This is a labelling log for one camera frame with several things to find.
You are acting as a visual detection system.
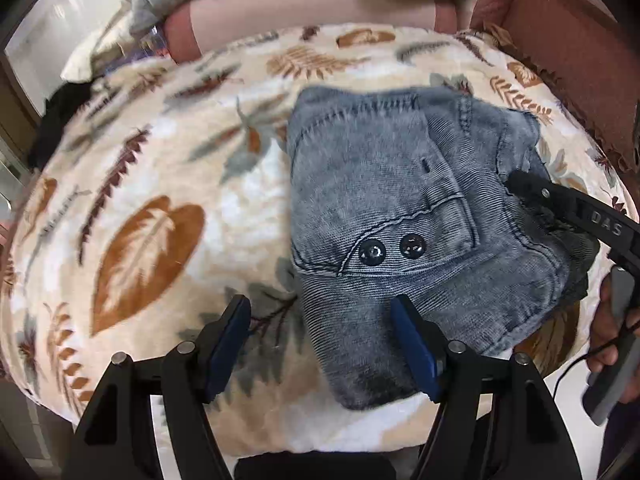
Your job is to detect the blue denim pants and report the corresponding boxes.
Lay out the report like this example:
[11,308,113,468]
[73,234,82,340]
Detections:
[288,87,600,411]

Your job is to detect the person right hand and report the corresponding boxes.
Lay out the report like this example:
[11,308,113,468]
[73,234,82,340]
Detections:
[586,274,640,404]

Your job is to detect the leaf pattern plush blanket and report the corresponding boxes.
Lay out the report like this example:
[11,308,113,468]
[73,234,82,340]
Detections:
[1,24,637,457]

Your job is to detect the wooden door with glass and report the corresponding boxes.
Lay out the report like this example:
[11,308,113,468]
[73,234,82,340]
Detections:
[0,51,40,222]

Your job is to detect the black garment at sofa edge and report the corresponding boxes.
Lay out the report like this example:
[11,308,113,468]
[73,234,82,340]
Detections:
[27,81,92,170]

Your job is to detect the white cloth beside pillow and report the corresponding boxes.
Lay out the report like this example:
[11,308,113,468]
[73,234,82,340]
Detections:
[60,6,134,82]

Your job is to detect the black cable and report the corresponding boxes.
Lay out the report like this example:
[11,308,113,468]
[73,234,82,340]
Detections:
[552,324,640,411]

